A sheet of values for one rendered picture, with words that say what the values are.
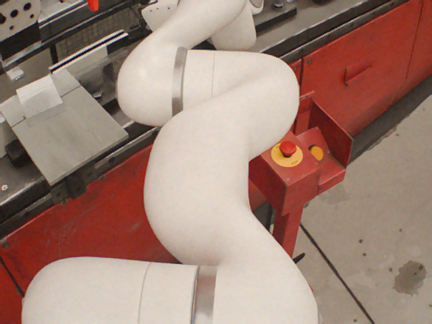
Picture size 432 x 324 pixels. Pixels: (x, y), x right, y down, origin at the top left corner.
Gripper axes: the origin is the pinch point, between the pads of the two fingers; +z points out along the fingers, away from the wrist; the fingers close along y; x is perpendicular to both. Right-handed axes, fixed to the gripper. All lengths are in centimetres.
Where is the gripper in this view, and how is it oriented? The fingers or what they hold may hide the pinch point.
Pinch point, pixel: (136, 29)
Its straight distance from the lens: 130.2
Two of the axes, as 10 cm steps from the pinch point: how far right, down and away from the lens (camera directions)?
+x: -3.5, 7.2, -6.1
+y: -4.7, -6.9, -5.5
